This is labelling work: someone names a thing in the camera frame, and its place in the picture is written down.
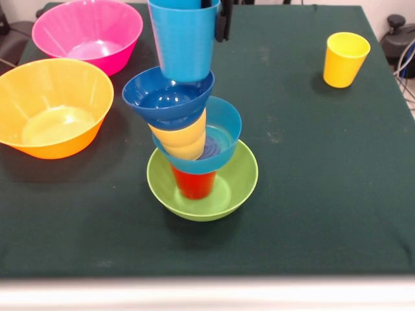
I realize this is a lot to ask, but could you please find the light blue plastic cup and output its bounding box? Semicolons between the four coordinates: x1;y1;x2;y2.
147;0;221;82

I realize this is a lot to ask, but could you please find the light blue plastic bowl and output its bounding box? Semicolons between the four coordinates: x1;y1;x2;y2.
152;96;243;174

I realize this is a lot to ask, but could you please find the dark blue plastic bowl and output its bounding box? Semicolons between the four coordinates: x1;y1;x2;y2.
121;66;215;132

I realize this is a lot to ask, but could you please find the amber yellow plastic cup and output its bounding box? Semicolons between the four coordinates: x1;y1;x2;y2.
160;135;206;161

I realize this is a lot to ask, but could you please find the red plastic cup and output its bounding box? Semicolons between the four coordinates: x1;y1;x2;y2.
170;163;217;200

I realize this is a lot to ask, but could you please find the green plastic bowl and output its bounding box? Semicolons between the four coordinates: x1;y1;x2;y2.
147;139;259;222

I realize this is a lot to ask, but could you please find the large pink plastic bowl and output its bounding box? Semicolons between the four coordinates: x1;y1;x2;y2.
31;0;144;77

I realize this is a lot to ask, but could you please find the large yellow-orange plastic bowl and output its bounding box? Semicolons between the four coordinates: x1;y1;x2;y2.
0;58;115;160

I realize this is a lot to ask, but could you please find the dark green table cloth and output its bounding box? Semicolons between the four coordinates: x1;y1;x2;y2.
0;2;415;279

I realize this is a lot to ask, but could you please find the tangle of cables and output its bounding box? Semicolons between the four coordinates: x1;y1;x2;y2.
394;38;415;111

